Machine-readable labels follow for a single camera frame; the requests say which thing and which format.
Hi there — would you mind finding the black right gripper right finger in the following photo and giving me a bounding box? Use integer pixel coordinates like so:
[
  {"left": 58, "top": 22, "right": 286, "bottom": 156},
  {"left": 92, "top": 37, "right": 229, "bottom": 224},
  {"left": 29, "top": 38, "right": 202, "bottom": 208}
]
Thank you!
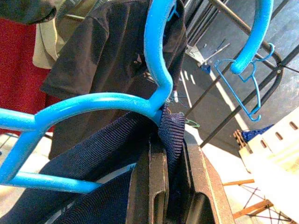
[{"left": 183, "top": 144, "right": 235, "bottom": 224}]

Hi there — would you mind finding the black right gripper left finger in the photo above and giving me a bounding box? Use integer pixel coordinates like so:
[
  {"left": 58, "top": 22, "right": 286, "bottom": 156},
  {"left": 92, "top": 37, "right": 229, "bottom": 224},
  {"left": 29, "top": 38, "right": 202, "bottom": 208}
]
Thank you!
[{"left": 126, "top": 142, "right": 170, "bottom": 224}]

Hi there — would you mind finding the navy blue shirt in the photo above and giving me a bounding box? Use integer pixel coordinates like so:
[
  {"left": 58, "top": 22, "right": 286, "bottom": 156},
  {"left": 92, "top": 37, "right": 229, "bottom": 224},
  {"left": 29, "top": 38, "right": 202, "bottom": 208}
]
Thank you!
[{"left": 0, "top": 102, "right": 187, "bottom": 224}]

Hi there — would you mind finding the blue plastic hanger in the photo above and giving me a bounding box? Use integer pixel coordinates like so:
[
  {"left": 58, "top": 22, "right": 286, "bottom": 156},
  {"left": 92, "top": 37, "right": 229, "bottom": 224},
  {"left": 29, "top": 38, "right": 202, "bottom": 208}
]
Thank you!
[
  {"left": 0, "top": 0, "right": 274, "bottom": 194},
  {"left": 214, "top": 43, "right": 276, "bottom": 122},
  {"left": 167, "top": 2, "right": 182, "bottom": 21}
]

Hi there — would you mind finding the white chair with wooden legs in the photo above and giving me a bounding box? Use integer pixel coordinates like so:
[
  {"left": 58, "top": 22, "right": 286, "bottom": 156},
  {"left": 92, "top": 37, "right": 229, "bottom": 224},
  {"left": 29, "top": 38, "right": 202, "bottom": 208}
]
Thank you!
[{"left": 221, "top": 178, "right": 299, "bottom": 224}]

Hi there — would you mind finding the white slotted plastic basket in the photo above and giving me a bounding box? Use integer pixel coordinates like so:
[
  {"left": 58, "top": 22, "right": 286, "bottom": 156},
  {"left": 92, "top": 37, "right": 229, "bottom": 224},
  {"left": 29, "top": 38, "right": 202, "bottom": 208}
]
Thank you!
[{"left": 238, "top": 112, "right": 299, "bottom": 210}]

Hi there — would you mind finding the black shirt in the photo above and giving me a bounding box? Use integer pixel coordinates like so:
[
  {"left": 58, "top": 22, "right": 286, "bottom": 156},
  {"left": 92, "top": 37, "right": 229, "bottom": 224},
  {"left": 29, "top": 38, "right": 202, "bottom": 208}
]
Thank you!
[{"left": 41, "top": 0, "right": 187, "bottom": 159}]

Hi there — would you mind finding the black metal clothes rack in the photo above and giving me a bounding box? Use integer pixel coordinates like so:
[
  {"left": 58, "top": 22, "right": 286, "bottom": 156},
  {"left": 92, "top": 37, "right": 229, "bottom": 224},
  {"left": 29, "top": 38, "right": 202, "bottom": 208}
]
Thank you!
[{"left": 182, "top": 0, "right": 299, "bottom": 147}]

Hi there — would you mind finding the grey green shirt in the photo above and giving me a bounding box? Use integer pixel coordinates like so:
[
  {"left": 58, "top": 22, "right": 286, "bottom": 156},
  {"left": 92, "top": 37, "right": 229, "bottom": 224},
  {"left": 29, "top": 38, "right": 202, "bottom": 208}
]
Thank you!
[{"left": 32, "top": 0, "right": 101, "bottom": 70}]

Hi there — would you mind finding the red shirt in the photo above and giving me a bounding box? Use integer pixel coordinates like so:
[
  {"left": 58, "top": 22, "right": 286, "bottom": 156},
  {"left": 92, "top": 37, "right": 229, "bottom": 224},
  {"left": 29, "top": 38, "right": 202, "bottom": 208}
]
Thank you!
[{"left": 0, "top": 18, "right": 61, "bottom": 136}]

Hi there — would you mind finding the green wire hanger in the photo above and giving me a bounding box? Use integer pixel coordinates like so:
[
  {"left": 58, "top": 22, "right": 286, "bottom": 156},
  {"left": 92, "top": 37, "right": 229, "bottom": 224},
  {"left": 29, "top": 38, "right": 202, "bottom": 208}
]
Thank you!
[{"left": 184, "top": 118, "right": 201, "bottom": 128}]

